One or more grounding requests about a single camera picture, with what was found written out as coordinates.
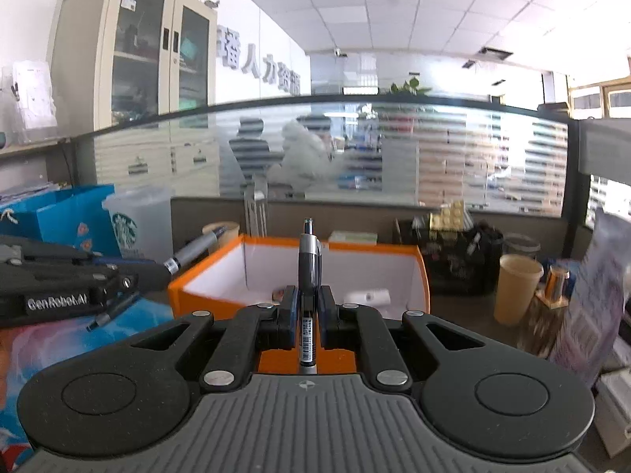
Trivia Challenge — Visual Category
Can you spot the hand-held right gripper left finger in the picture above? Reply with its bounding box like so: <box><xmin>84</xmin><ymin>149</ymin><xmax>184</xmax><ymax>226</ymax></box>
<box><xmin>131</xmin><ymin>286</ymin><xmax>299</xmax><ymax>391</ymax></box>

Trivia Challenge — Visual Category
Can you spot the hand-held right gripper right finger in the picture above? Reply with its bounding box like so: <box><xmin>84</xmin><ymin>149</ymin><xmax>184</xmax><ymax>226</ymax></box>
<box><xmin>318</xmin><ymin>285</ymin><xmax>487</xmax><ymax>391</ymax></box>

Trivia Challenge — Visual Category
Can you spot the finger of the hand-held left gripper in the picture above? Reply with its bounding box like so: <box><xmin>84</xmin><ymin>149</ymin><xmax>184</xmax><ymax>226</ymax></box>
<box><xmin>74</xmin><ymin>253</ymin><xmax>159</xmax><ymax>270</ymax></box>
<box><xmin>105</xmin><ymin>261</ymin><xmax>172</xmax><ymax>307</ymax></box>

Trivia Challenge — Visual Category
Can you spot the white remote control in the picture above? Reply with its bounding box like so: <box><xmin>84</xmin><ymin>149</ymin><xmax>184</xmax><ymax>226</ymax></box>
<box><xmin>344</xmin><ymin>288</ymin><xmax>392</xmax><ymax>307</ymax></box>

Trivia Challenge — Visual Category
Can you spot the silver black pen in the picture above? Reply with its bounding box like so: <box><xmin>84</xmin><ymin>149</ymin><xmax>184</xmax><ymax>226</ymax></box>
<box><xmin>296</xmin><ymin>217</ymin><xmax>324</xmax><ymax>376</ymax></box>

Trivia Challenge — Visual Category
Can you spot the orange cardboard box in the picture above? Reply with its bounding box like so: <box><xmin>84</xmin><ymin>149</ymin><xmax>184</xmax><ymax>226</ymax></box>
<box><xmin>168</xmin><ymin>235</ymin><xmax>431</xmax><ymax>374</ymax></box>

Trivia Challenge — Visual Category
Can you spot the grey black pen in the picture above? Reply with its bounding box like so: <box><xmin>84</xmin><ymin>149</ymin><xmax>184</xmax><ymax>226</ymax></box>
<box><xmin>86</xmin><ymin>227</ymin><xmax>229</xmax><ymax>334</ymax></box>

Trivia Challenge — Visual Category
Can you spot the translucent plastic cup green logo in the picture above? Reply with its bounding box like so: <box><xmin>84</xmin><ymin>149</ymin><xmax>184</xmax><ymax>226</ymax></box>
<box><xmin>102</xmin><ymin>186</ymin><xmax>173</xmax><ymax>263</ymax></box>

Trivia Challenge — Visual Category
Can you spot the colourful printed desk mat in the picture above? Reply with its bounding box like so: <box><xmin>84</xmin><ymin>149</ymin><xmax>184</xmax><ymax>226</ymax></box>
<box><xmin>0</xmin><ymin>296</ymin><xmax>176</xmax><ymax>473</ymax></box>

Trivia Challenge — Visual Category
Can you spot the blue paper bag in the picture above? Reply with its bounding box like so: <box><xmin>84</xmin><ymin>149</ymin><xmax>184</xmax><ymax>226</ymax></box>
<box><xmin>0</xmin><ymin>184</ymin><xmax>122</xmax><ymax>258</ymax></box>

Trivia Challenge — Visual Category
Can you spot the yellow note stack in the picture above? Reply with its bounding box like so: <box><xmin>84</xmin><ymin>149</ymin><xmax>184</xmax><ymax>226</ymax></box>
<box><xmin>328</xmin><ymin>230</ymin><xmax>379</xmax><ymax>245</ymax></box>

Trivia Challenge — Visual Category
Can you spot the brown paper cup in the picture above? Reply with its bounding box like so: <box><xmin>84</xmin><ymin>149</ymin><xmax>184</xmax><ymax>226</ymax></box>
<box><xmin>202</xmin><ymin>221</ymin><xmax>241</xmax><ymax>258</ymax></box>

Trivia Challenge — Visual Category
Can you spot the clear acrylic holder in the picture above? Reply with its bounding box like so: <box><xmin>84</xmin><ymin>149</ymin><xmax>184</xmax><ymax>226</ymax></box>
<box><xmin>243</xmin><ymin>177</ymin><xmax>270</xmax><ymax>238</ymax></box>

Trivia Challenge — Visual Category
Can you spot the black plastic basket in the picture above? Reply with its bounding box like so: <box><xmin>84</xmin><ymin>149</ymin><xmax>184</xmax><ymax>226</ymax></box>
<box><xmin>393</xmin><ymin>217</ymin><xmax>504</xmax><ymax>297</ymax></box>

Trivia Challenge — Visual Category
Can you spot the gold chocolates box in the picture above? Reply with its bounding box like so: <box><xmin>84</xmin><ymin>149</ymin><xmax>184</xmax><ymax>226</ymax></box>
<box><xmin>428</xmin><ymin>200</ymin><xmax>475</xmax><ymax>233</ymax></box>

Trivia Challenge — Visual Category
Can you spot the beige paper cup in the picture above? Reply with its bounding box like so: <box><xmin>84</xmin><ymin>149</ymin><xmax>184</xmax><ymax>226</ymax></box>
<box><xmin>494</xmin><ymin>254</ymin><xmax>545</xmax><ymax>326</ymax></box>

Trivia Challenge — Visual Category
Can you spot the grey cup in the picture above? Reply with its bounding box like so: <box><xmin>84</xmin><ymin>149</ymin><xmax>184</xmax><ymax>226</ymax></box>
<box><xmin>503</xmin><ymin>233</ymin><xmax>542</xmax><ymax>260</ymax></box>

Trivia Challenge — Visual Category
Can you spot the beige glass door cabinet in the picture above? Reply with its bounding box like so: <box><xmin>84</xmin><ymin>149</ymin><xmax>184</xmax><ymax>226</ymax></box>
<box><xmin>52</xmin><ymin>0</ymin><xmax>218</xmax><ymax>132</ymax></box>

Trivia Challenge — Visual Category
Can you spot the gold cap perfume bottle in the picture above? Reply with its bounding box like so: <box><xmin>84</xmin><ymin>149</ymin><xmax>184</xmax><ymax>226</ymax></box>
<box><xmin>517</xmin><ymin>264</ymin><xmax>573</xmax><ymax>356</ymax></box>

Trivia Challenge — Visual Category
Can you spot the green plant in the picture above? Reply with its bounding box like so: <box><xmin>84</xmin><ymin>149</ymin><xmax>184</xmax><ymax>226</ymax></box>
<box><xmin>389</xmin><ymin>76</ymin><xmax>433</xmax><ymax>97</ymax></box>

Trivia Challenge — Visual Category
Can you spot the purple refill pouch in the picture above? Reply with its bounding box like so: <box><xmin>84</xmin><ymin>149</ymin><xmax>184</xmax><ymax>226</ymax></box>
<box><xmin>547</xmin><ymin>207</ymin><xmax>631</xmax><ymax>388</ymax></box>

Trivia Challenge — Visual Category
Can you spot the white box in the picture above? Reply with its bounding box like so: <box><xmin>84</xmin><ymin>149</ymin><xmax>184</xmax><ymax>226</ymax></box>
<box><xmin>594</xmin><ymin>369</ymin><xmax>631</xmax><ymax>460</ymax></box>

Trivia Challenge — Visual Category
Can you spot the clear wall document holder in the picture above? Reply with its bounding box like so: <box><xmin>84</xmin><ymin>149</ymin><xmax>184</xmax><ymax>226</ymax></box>
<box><xmin>0</xmin><ymin>59</ymin><xmax>58</xmax><ymax>145</ymax></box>

